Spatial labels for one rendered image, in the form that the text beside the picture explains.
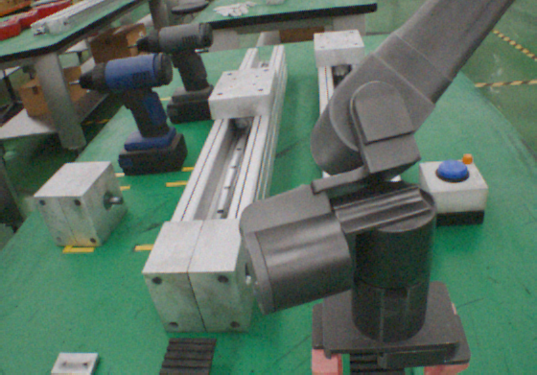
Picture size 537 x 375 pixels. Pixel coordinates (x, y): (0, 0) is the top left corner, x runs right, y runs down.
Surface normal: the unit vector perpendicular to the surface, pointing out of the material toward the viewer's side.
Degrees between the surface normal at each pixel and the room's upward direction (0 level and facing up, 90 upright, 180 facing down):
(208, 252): 0
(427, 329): 0
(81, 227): 90
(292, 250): 36
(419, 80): 50
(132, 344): 0
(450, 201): 90
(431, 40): 40
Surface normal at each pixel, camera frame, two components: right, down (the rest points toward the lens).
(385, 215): -0.13, -0.86
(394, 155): 0.09, -0.25
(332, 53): -0.09, 0.51
